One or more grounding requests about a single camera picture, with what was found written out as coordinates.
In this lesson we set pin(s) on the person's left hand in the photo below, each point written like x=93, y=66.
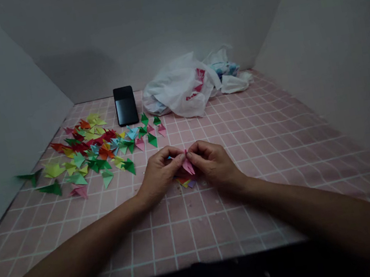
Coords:
x=157, y=176

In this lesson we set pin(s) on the person's right hand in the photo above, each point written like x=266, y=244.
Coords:
x=216, y=167

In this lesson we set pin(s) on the pink paper piece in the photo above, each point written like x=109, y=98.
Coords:
x=188, y=167

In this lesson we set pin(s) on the stack of coloured paper squares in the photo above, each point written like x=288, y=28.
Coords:
x=186, y=182

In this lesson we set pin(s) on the pink grid tablecloth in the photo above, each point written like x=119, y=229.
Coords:
x=278, y=151

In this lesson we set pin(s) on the pile of folded paper triangles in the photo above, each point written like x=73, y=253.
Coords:
x=92, y=149

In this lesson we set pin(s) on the black smartphone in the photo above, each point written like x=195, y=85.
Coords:
x=125, y=105

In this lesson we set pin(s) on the crumpled white plastic wrap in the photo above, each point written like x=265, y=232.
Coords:
x=236, y=83

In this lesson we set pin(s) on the white plastic bag red print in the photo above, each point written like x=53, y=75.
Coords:
x=177, y=88

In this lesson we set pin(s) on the clear bag with blue packets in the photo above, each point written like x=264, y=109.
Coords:
x=224, y=65

